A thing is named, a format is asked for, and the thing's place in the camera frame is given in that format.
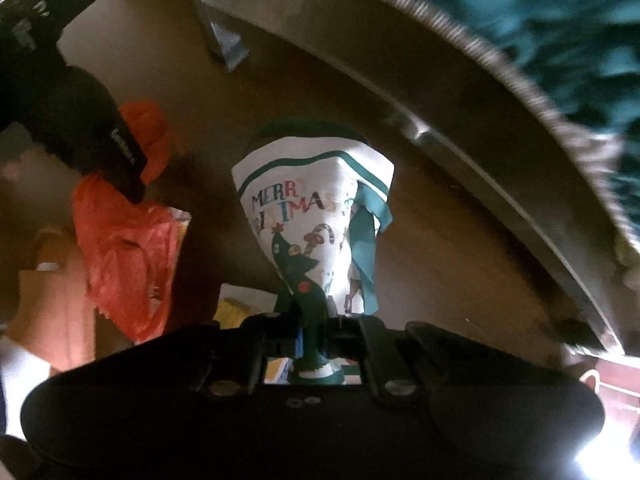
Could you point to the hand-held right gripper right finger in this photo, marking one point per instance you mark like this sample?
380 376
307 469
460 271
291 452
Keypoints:
332 332

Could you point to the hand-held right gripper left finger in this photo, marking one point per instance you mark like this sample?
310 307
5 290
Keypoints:
298 342

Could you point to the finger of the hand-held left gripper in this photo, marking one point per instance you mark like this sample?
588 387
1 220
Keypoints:
112 140

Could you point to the white Merry Christmas gift bag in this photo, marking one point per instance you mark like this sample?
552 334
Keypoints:
305 220

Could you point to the orange plastic bag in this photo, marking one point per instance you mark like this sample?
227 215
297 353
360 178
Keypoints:
125 260

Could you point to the teal knit rug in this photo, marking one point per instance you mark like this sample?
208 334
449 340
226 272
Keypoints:
560 25

